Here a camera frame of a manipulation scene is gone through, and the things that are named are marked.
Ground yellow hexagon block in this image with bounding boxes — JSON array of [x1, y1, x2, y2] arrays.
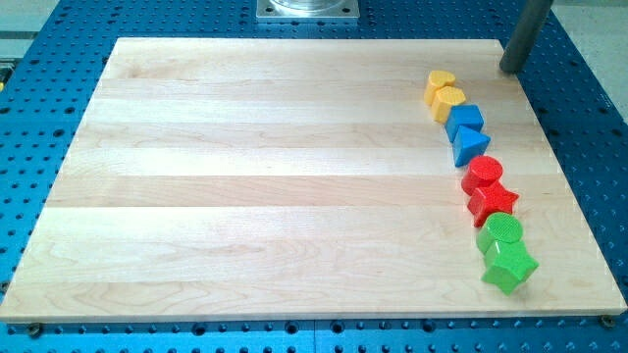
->
[[431, 86, 466, 125]]

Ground red star block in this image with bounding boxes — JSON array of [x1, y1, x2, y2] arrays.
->
[[467, 181, 519, 227]]

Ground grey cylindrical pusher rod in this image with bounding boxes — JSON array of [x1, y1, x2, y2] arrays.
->
[[499, 0, 553, 75]]

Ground blue triangle block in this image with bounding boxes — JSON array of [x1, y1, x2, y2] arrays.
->
[[452, 126, 491, 168]]

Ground red cylinder block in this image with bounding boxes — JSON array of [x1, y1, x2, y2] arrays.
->
[[461, 155, 503, 195]]

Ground green star block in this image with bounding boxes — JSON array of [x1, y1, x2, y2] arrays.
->
[[482, 241, 539, 295]]

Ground yellow heart block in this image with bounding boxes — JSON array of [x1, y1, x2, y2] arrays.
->
[[424, 70, 456, 106]]

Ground blue cube block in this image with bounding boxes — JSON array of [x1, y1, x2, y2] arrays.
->
[[445, 105, 484, 142]]

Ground right board clamp screw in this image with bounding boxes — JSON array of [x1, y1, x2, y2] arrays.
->
[[599, 315, 615, 329]]

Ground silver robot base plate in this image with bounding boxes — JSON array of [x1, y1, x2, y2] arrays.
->
[[256, 0, 360, 22]]

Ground board clamp screw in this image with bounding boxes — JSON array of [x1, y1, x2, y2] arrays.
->
[[25, 323, 43, 338], [599, 315, 615, 329]]

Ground left board clamp screw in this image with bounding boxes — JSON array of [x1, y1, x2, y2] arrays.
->
[[25, 323, 43, 338]]

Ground light wooden board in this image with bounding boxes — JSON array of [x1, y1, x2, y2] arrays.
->
[[1, 37, 626, 323]]

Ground green cylinder block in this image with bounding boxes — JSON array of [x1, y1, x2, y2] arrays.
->
[[476, 212, 523, 254]]

